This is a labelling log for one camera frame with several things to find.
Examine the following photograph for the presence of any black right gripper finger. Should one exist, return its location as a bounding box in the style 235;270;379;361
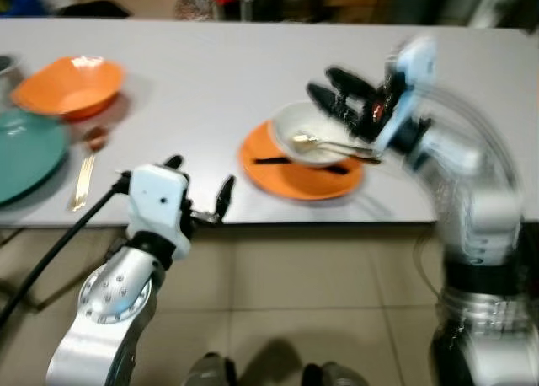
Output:
306;81;365;127
325;65;382;104

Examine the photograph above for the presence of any white bowl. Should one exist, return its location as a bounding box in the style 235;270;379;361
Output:
269;101;373;169

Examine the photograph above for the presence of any gold spoon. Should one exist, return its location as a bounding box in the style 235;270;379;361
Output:
291;132;382;163

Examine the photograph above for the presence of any orange plate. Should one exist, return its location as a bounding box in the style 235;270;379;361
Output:
237;120;366;202

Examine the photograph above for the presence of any small brown cutlery rest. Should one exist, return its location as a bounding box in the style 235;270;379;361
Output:
87;126;111;152

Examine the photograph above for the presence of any gold fork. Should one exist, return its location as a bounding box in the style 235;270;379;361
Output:
68;150;99;212

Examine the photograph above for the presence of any orange bowl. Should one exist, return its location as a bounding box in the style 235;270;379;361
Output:
10;55;126;122

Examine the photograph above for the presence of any green plate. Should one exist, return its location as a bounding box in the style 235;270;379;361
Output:
0;108;71;207

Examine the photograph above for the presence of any grey left robot foot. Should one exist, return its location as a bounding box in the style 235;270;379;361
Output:
183;352;238;386

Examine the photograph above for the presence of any grey robot foot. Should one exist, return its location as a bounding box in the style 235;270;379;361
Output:
302;361;369;386
183;352;238;386

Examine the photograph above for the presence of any black background object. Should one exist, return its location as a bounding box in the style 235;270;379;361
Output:
54;0;132;19

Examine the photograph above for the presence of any grey cup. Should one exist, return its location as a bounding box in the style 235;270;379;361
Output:
0;55;24;102

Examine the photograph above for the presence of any grey right robot foot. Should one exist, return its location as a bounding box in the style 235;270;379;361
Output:
302;361;369;386

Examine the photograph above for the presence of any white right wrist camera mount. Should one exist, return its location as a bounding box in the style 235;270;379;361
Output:
373;35;440;153

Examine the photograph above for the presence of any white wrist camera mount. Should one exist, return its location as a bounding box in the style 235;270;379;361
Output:
126;164;194;240
373;35;440;153

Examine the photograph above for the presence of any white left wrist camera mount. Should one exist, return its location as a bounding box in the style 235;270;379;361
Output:
126;164;194;240

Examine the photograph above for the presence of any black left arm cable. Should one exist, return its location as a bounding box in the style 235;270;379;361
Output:
0;172;133;330

